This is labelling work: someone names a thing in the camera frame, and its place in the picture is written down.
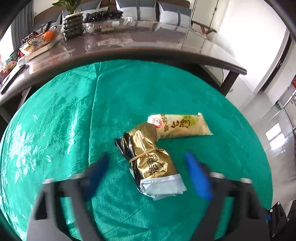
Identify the beige sausage snack package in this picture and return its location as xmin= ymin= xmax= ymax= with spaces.
xmin=147 ymin=113 xmax=213 ymax=140

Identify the green tablecloth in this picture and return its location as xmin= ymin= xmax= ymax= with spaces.
xmin=0 ymin=59 xmax=273 ymax=241

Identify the black remote control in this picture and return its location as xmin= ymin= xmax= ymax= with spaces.
xmin=1 ymin=64 xmax=29 ymax=94

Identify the dark wooden coffee table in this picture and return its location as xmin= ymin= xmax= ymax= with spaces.
xmin=1 ymin=21 xmax=247 ymax=122

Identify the fruit tray with orange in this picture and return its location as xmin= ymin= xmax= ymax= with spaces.
xmin=20 ymin=26 xmax=64 ymax=62

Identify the potted green plant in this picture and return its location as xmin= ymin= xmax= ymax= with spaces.
xmin=52 ymin=0 xmax=84 ymax=40

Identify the glass bowl of dark fruit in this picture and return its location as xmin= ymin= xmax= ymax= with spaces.
xmin=82 ymin=10 xmax=133 ymax=35

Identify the grey curtain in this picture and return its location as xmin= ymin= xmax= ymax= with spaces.
xmin=11 ymin=1 xmax=34 ymax=51

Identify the brown wooden sofa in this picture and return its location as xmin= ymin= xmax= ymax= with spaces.
xmin=33 ymin=1 xmax=221 ymax=36

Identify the grey pillow far right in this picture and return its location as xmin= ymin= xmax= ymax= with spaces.
xmin=158 ymin=1 xmax=192 ymax=29

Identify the grey pillow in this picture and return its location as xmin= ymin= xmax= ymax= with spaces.
xmin=115 ymin=0 xmax=157 ymax=21
xmin=158 ymin=1 xmax=192 ymax=29

